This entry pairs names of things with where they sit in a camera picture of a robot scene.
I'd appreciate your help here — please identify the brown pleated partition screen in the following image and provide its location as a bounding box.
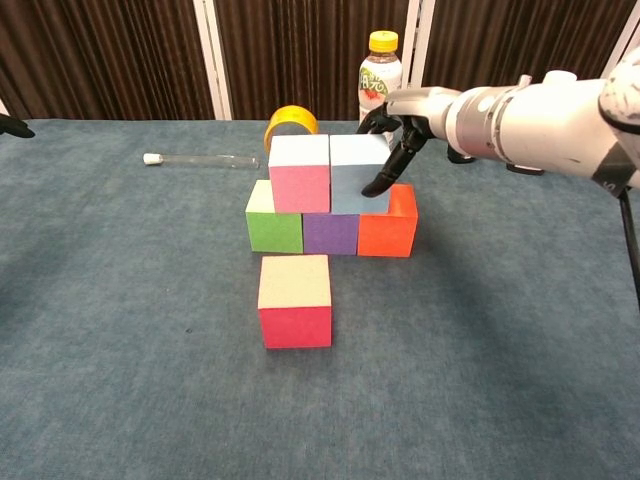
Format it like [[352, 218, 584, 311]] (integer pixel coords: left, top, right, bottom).
[[417, 0, 636, 121], [214, 0, 416, 121], [0, 0, 216, 121]]

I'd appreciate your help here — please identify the green foam cube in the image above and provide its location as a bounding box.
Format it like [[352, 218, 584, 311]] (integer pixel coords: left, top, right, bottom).
[[245, 179, 305, 254]]

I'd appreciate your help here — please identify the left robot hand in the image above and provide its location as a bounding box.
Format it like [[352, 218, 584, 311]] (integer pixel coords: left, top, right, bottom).
[[0, 113, 36, 139]]

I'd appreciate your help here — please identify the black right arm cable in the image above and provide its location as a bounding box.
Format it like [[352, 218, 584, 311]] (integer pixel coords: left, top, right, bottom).
[[617, 192, 640, 306]]

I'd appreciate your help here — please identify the drink bottle yellow cap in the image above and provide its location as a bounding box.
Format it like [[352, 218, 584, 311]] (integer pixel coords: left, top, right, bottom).
[[357, 29, 404, 126]]

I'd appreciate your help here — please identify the pink foam cube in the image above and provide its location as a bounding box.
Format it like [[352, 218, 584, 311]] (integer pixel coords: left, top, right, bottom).
[[268, 134, 332, 214]]

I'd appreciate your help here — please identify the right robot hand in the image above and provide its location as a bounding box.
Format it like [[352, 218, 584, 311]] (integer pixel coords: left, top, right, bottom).
[[355, 86, 459, 199]]

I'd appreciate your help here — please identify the purple foam cube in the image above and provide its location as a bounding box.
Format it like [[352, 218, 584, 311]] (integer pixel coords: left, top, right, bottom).
[[302, 212, 361, 256]]

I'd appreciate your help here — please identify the glass test tube white cap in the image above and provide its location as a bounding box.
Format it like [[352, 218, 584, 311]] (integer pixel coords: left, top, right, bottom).
[[142, 152, 261, 171]]

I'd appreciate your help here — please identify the orange foam cube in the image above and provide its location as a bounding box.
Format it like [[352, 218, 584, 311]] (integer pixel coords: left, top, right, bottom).
[[356, 183, 419, 259]]

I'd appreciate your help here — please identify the light blue foam cube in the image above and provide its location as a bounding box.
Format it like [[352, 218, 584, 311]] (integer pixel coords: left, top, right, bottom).
[[328, 133, 393, 216]]

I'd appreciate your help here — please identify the yellow tape roll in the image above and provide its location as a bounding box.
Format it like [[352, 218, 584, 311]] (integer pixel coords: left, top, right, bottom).
[[264, 105, 320, 156]]

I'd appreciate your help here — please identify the dark bottle white cap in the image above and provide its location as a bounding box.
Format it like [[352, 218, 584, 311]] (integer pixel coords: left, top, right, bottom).
[[506, 69, 576, 176]]

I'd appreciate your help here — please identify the red foam cube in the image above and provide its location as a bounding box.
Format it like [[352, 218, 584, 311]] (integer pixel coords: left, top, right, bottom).
[[257, 254, 333, 350]]

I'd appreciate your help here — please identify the blue-grey table cloth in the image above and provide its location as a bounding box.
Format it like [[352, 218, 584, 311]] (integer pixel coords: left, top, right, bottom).
[[0, 119, 640, 480]]

